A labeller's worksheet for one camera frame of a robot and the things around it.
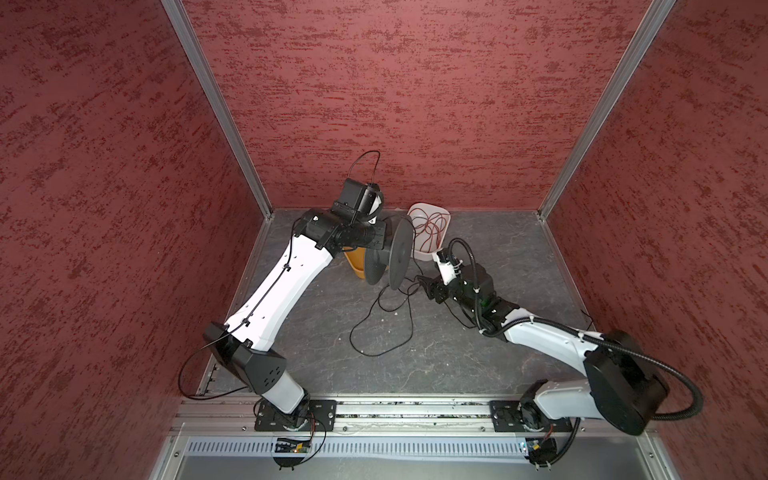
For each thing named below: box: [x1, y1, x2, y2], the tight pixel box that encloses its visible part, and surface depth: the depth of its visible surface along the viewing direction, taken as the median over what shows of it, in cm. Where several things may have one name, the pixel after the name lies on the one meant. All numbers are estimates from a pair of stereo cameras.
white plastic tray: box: [407, 202, 451, 261], surface depth 117 cm
